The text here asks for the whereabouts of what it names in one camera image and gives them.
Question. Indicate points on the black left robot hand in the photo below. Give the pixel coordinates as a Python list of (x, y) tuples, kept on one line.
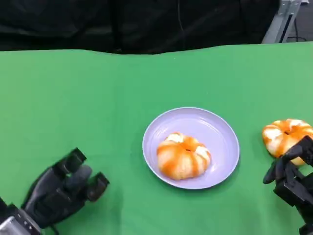
[(51, 195)]

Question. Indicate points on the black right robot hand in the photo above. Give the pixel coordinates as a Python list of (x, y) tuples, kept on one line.
[(292, 182)]

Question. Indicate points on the orange and white bread roll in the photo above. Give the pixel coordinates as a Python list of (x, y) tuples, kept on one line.
[(276, 137), (183, 156)]

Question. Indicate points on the lilac plate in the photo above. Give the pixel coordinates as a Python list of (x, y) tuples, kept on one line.
[(215, 132)]

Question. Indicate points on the green table cloth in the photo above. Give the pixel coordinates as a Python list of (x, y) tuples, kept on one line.
[(97, 93)]

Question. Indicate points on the black backdrop curtain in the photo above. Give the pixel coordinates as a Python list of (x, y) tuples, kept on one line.
[(110, 22)]

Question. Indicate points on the grey metal frame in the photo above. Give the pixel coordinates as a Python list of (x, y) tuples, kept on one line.
[(281, 22)]

